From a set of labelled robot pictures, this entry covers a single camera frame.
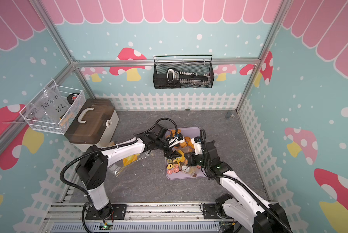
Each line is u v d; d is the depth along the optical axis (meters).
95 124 0.86
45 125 0.65
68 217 0.74
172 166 0.89
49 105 0.68
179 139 0.74
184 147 0.79
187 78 0.88
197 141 0.72
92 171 0.47
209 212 0.74
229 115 1.17
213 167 0.61
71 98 0.81
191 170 0.78
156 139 0.70
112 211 0.73
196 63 0.89
